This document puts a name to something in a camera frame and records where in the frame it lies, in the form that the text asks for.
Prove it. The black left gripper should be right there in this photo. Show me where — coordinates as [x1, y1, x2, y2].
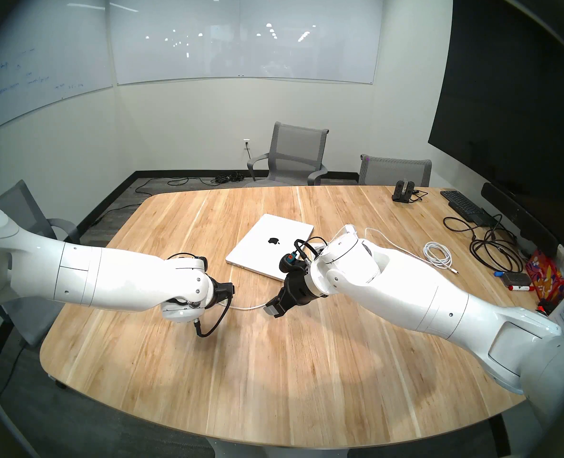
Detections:
[210, 283, 235, 310]

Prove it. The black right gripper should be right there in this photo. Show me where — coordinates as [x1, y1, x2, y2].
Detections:
[264, 270, 322, 319]

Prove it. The silver MacBook laptop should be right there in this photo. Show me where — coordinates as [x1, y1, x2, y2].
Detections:
[226, 214, 314, 282]

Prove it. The black controller charging dock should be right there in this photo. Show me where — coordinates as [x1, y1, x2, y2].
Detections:
[392, 180, 415, 203]

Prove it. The grey mesh chair with armrests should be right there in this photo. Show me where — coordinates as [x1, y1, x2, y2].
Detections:
[247, 122, 329, 187]

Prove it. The grey mesh chair backrest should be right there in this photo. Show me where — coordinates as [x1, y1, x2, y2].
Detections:
[358, 154, 432, 187]

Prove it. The black keyboard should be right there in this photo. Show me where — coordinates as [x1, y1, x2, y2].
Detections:
[440, 190, 487, 224]

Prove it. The dark grey mesh office chair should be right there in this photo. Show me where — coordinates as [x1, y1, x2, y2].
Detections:
[0, 179, 81, 348]

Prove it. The black video sound bar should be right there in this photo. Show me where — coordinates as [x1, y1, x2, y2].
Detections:
[481, 183, 561, 257]

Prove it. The wide glass whiteboard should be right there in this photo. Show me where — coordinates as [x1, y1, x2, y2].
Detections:
[108, 0, 385, 85]

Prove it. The colourful snack bag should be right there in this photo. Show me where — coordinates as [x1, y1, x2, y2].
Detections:
[525, 250, 564, 305]

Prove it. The glass whiteboard with blue writing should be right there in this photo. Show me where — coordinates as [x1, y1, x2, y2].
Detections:
[0, 0, 116, 140]

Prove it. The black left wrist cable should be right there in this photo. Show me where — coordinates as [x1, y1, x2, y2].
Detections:
[168, 253, 232, 338]

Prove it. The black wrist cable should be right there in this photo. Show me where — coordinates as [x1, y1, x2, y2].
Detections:
[294, 238, 328, 262]
[168, 253, 232, 338]

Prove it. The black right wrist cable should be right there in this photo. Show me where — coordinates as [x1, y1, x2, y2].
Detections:
[294, 238, 328, 262]

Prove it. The thin black floor cable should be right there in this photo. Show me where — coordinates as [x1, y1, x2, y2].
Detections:
[135, 176, 211, 195]

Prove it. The coiled white USB cable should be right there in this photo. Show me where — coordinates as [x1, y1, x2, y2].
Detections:
[364, 228, 460, 275]

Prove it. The thin black keyboard cable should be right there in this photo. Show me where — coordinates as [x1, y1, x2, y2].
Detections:
[443, 216, 478, 232]

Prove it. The thick black cable tangle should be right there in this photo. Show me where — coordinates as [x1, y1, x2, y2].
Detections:
[470, 215, 525, 273]

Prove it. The large black wall screen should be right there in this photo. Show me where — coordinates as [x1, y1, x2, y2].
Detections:
[427, 0, 564, 267]

